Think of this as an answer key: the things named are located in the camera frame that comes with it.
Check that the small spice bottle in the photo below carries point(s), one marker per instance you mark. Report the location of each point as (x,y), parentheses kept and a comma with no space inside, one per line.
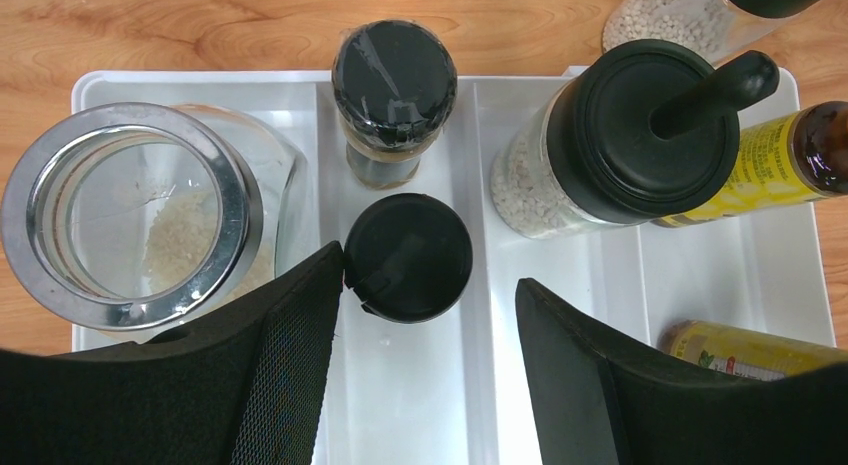
(395,85)
(408,258)

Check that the black-lid shaker jar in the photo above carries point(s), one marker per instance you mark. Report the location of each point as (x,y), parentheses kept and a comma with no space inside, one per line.
(648,131)
(713,29)

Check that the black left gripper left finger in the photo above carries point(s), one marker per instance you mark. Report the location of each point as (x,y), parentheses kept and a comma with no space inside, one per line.
(243,384)

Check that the white divided tray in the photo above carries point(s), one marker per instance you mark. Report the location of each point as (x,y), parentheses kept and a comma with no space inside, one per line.
(453,390)

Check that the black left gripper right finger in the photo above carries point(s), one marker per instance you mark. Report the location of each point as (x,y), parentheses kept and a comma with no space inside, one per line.
(600,396)

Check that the clear glass jar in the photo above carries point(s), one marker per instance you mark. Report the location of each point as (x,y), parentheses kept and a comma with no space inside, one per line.
(133,218)

